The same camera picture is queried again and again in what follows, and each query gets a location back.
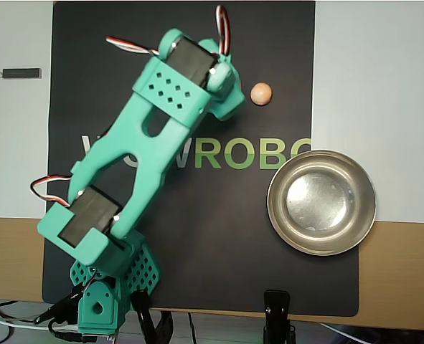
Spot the white sheet under mat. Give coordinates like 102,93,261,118
0,0,424,225

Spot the small orange ball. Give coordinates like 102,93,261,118
250,82,273,107

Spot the black WOWROBO mat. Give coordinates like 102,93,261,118
41,1,360,318

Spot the black USB stick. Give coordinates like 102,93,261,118
0,67,43,80

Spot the teal gripper with servo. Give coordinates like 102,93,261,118
213,85,248,122

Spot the red white black servo wire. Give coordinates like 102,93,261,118
29,174,73,209
215,5,232,57
105,35,161,57

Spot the thin black cable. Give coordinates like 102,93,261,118
187,312,198,344

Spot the black clamp with lever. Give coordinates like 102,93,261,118
34,292,85,325

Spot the round metal bowl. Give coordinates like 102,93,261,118
266,149,377,257

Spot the black clamp right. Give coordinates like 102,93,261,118
263,289,296,344

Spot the black C-clamp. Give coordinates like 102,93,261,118
129,288,176,344

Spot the white cable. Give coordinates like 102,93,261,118
319,322,424,340
0,312,50,344

